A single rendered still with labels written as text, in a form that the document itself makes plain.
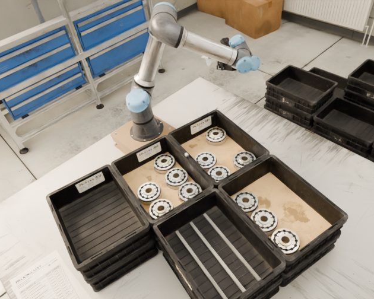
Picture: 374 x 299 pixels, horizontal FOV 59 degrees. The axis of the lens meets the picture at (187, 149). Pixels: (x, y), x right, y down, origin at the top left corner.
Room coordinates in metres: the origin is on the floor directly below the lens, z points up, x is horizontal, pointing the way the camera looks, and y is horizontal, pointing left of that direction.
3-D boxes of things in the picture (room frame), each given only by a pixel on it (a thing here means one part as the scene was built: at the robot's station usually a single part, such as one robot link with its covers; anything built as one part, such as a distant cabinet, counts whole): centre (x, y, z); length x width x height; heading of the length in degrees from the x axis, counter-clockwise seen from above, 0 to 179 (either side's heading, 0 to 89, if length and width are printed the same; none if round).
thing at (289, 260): (0.70, -0.32, 0.92); 0.40 x 0.30 x 0.02; 27
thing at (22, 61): (2.51, 1.13, 0.60); 0.72 x 0.03 x 0.56; 127
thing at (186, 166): (0.92, 0.13, 0.87); 0.40 x 0.30 x 0.11; 27
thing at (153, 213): (0.79, 0.14, 0.86); 0.10 x 0.10 x 0.01
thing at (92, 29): (3.00, 0.49, 0.60); 0.72 x 0.03 x 0.56; 127
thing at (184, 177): (0.96, 0.06, 0.86); 0.10 x 0.10 x 0.01
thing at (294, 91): (1.87, -0.86, 0.37); 0.40 x 0.30 x 0.45; 37
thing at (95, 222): (0.79, 0.40, 0.87); 0.40 x 0.30 x 0.11; 27
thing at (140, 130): (1.37, 0.21, 0.85); 0.15 x 0.15 x 0.10
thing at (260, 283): (0.57, -0.05, 0.92); 0.40 x 0.30 x 0.02; 27
